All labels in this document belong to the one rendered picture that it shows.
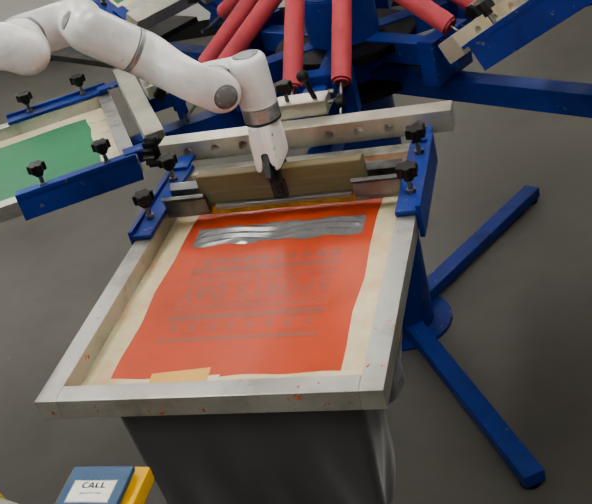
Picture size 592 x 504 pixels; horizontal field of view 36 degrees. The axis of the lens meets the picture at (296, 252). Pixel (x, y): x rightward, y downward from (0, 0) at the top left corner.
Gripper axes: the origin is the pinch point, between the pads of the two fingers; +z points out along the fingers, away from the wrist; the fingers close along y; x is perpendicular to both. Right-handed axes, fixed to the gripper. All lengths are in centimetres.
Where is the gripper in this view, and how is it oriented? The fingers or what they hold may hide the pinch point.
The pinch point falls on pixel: (281, 183)
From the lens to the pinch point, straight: 190.9
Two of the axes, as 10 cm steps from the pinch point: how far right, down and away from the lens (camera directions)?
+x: 9.5, -0.8, -3.0
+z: 2.4, 8.2, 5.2
